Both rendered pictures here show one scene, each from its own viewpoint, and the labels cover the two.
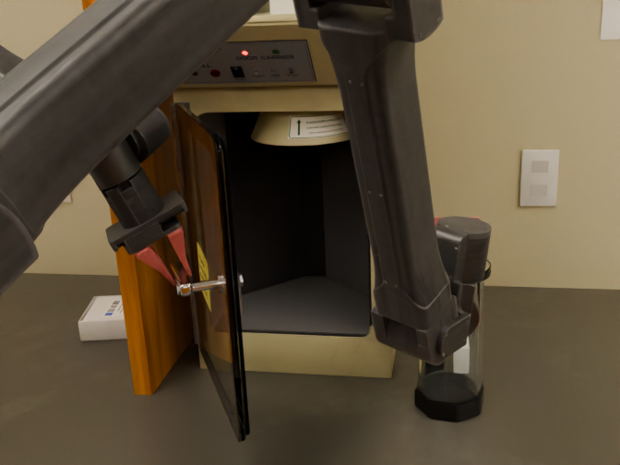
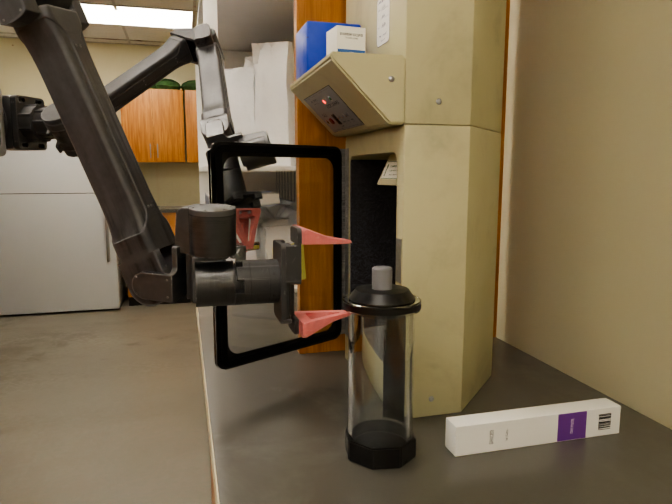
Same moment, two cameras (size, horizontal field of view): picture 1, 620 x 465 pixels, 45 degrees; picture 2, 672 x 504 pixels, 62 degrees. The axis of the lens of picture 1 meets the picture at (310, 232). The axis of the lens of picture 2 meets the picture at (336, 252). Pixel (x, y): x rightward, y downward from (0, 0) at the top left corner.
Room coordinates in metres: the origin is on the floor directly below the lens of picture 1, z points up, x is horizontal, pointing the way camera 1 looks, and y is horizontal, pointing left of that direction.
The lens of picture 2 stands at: (0.59, -0.85, 1.34)
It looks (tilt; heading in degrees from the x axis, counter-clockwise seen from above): 8 degrees down; 64
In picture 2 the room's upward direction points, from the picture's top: straight up
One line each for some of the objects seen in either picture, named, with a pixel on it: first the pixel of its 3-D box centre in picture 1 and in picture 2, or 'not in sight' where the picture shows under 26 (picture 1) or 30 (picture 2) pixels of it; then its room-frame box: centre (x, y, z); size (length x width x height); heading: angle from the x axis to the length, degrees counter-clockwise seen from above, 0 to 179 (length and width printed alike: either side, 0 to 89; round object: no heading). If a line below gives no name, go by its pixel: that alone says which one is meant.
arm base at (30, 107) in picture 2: not in sight; (40, 123); (0.57, 0.64, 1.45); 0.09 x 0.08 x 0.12; 50
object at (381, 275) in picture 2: not in sight; (381, 290); (0.98, -0.20, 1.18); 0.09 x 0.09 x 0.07
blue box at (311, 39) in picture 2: not in sight; (327, 54); (1.06, 0.13, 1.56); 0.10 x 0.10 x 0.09; 79
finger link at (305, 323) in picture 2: not in sight; (316, 304); (0.89, -0.18, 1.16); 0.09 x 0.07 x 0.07; 169
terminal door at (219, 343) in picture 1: (207, 261); (282, 251); (0.97, 0.14, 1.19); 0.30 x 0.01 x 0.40; 17
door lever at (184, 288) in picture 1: (194, 277); not in sight; (0.89, 0.15, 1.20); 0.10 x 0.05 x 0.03; 17
